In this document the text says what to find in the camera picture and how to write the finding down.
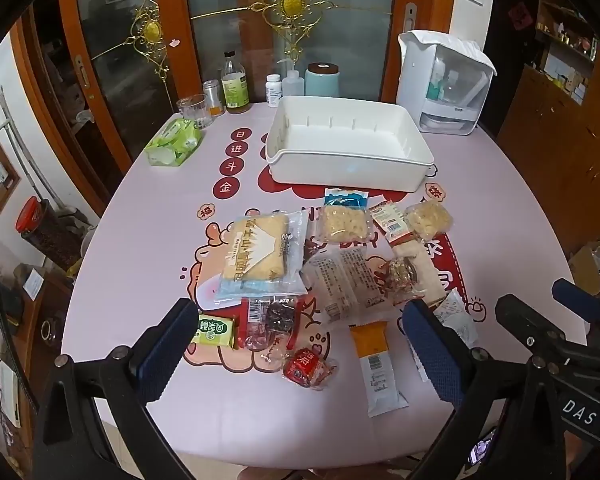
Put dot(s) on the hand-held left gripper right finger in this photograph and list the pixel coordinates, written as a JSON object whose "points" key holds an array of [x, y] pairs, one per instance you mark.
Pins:
{"points": [[430, 350]]}

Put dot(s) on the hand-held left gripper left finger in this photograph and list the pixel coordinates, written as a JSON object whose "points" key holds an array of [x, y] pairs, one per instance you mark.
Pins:
{"points": [[165, 355]]}

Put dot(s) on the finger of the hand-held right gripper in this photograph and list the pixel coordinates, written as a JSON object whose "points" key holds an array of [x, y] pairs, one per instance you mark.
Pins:
{"points": [[575, 300], [525, 320]]}

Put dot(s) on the small white snack packet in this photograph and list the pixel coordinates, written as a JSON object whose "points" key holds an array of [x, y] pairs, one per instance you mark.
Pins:
{"points": [[455, 317]]}

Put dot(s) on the small nut snack packet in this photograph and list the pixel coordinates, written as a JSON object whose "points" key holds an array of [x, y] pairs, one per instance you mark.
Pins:
{"points": [[402, 275]]}

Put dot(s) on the grey snack packet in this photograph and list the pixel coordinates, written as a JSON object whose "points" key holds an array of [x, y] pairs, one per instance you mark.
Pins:
{"points": [[255, 322]]}

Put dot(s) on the brown snowflake snack packet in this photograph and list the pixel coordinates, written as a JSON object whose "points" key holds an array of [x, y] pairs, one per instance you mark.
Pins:
{"points": [[281, 316]]}

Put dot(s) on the blue-topped cracker packet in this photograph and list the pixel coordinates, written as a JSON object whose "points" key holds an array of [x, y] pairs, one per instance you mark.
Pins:
{"points": [[342, 222]]}

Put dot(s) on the white plastic bin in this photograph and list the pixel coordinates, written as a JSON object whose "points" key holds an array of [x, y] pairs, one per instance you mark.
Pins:
{"points": [[340, 170]]}

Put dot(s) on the green snack packet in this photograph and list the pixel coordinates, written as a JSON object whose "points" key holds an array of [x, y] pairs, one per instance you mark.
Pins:
{"points": [[212, 331]]}

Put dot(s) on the orange and white bar packet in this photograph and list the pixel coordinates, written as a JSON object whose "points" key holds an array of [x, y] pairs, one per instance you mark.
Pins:
{"points": [[377, 370]]}

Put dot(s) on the long white snack packet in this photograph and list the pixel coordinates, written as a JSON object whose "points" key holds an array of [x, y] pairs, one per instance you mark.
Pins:
{"points": [[430, 270]]}

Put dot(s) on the clear white pastry packet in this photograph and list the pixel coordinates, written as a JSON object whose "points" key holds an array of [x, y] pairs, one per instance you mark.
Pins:
{"points": [[342, 285]]}

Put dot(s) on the red round snack packet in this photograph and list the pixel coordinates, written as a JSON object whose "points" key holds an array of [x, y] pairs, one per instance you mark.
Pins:
{"points": [[307, 367]]}

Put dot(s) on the clear cracker packet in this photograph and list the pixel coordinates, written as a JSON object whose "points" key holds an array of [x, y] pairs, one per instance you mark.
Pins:
{"points": [[430, 221]]}

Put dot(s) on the red label snack packet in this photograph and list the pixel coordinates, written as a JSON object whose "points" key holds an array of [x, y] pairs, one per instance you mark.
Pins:
{"points": [[387, 222]]}

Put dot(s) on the large yellow bread packet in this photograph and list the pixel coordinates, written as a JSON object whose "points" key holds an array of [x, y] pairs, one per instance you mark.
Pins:
{"points": [[260, 255]]}

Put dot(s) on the wooden cabinet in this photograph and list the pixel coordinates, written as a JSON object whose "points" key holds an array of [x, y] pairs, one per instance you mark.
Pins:
{"points": [[560, 160]]}

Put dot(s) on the red lid jar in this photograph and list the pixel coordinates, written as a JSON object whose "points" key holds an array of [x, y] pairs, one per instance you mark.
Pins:
{"points": [[45, 235]]}

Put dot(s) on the green tissue pack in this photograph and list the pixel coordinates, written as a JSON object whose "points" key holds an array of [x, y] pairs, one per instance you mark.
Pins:
{"points": [[172, 142]]}

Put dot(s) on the white countertop storage box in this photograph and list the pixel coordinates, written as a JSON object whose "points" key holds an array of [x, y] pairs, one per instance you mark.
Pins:
{"points": [[445, 90]]}

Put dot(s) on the ribbed glass cup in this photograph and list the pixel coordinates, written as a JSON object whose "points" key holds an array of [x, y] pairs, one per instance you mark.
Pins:
{"points": [[196, 112]]}

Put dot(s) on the wooden shelf with boxes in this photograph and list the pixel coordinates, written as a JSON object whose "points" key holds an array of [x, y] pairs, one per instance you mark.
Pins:
{"points": [[572, 45]]}

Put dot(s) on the small glass jar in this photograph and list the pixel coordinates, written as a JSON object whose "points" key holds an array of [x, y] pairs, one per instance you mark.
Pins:
{"points": [[213, 97]]}

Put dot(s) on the glass bottle with green label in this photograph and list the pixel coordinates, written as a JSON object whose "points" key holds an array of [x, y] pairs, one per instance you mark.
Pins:
{"points": [[235, 90]]}

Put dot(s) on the white pill bottle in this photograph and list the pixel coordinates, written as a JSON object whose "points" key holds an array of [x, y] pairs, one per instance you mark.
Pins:
{"points": [[274, 91]]}

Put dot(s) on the teal canister with brown lid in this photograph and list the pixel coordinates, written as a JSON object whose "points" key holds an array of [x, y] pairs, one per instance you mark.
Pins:
{"points": [[322, 80]]}

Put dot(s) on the translucent squeeze bottle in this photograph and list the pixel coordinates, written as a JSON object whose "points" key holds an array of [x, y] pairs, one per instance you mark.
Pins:
{"points": [[290, 85]]}

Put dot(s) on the gold door ornament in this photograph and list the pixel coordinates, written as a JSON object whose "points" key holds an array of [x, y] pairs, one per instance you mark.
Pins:
{"points": [[290, 2], [150, 30]]}

